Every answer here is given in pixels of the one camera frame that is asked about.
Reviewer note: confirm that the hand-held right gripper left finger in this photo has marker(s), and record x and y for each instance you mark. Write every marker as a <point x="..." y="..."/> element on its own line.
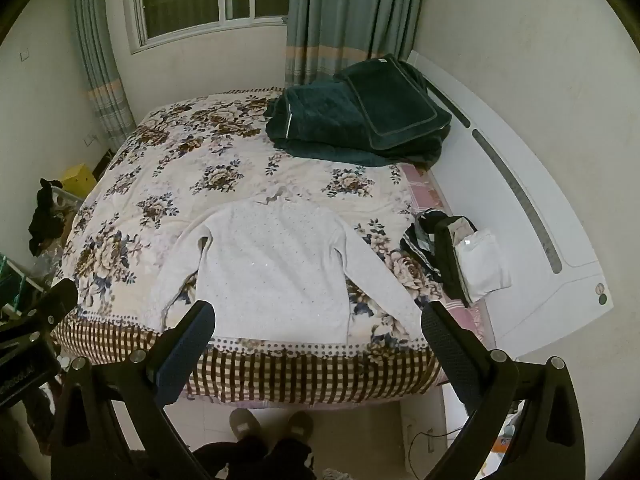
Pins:
<point x="184" y="357"/>

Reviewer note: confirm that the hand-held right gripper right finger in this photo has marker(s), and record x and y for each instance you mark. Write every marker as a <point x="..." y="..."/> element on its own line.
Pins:
<point x="450" y="357"/>

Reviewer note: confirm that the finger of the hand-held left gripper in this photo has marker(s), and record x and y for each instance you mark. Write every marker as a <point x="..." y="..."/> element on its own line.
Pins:
<point x="52" y="300"/>

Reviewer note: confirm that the white towel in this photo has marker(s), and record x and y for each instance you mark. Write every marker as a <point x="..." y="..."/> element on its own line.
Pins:
<point x="275" y="270"/>

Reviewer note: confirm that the pile of folded clothes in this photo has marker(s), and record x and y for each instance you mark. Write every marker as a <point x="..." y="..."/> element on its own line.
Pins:
<point x="425" y="240"/>

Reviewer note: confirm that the green crate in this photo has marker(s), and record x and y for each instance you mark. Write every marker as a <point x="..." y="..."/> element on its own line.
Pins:
<point x="15" y="282"/>

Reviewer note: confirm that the black cloth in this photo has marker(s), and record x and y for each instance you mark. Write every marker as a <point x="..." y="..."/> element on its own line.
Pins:
<point x="42" y="225"/>

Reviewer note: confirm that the grey slipper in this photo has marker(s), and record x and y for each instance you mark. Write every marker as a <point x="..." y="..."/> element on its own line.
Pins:
<point x="300" y="425"/>
<point x="244" y="425"/>

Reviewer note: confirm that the white folded cloth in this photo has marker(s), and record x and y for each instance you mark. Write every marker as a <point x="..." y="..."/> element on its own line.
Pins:
<point x="482" y="265"/>

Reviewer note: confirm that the white bed headboard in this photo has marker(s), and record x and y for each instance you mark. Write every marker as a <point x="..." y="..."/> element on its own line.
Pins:
<point x="525" y="285"/>

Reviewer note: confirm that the yellow box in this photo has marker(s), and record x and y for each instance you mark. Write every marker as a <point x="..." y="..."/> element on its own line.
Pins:
<point x="77" y="180"/>

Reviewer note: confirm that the floral bed blanket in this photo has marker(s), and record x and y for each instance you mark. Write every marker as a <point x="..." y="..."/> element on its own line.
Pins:
<point x="150" y="185"/>

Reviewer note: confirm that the narrow grey-green striped curtain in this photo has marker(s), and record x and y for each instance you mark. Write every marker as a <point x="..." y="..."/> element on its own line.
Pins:
<point x="100" y="60"/>

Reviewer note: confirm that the dark green pillow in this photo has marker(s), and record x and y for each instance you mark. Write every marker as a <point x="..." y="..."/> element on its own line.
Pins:
<point x="395" y="105"/>

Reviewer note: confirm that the dark green quilt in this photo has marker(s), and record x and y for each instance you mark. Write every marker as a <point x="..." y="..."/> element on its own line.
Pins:
<point x="310" y="115"/>

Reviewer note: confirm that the wide grey-green striped curtain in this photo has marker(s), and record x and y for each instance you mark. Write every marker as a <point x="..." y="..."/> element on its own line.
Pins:
<point x="350" y="15"/>

